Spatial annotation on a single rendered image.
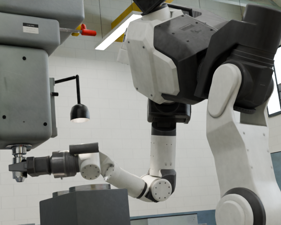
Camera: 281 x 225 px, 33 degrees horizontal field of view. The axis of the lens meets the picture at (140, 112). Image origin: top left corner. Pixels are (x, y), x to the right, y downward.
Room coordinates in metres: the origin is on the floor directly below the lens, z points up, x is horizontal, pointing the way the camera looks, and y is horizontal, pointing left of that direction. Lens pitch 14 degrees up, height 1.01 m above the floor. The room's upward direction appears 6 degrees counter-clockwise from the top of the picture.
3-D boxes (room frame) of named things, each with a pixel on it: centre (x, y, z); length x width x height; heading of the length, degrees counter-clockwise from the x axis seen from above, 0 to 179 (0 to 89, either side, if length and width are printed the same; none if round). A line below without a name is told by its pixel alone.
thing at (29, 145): (1.53, 0.41, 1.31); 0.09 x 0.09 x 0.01
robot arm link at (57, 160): (1.54, 0.32, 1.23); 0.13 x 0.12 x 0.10; 5
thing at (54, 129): (1.58, 0.32, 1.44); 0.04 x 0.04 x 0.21; 30
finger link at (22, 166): (1.50, 0.41, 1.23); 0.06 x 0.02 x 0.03; 95
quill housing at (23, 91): (1.53, 0.42, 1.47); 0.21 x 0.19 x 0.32; 30
